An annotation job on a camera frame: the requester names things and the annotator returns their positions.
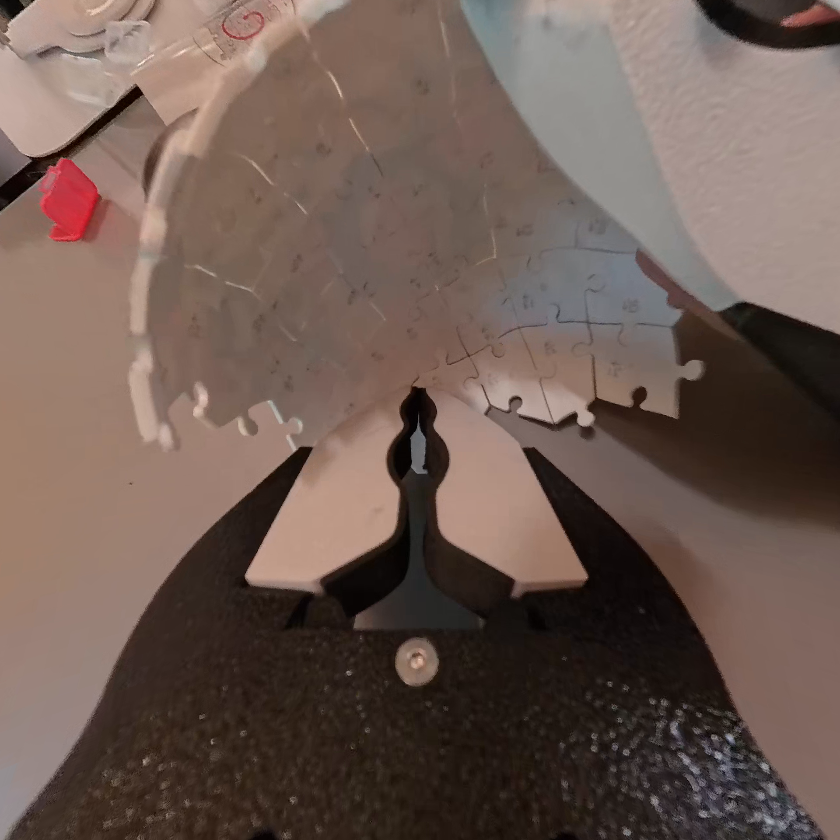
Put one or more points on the clear plastic piece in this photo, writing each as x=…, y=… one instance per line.
x=128, y=43

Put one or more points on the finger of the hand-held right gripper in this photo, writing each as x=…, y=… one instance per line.
x=722, y=164
x=754, y=27

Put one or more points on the black dome stand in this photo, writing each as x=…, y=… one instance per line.
x=156, y=157

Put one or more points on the red plastic block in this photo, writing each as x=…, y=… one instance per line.
x=69, y=203

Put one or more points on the grey partial puzzle ball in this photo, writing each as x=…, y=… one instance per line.
x=328, y=262

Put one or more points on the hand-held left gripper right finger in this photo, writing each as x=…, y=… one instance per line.
x=505, y=512

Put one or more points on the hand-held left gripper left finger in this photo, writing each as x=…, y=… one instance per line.
x=328, y=512

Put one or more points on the folded paper leaflet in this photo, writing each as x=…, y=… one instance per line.
x=170, y=92

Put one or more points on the clear plastic stand tray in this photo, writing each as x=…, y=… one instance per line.
x=52, y=105

